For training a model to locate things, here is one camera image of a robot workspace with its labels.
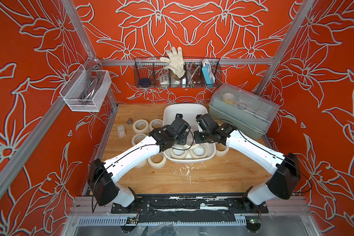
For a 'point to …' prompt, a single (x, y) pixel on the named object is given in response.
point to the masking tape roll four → (140, 126)
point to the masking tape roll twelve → (142, 164)
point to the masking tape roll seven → (221, 150)
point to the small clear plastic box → (121, 132)
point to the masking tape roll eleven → (198, 151)
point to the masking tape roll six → (179, 151)
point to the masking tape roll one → (155, 123)
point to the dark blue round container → (145, 82)
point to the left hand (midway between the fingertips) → (182, 133)
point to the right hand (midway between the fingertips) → (192, 137)
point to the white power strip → (164, 79)
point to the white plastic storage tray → (189, 111)
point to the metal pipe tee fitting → (130, 121)
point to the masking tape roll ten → (157, 161)
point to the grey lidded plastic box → (247, 112)
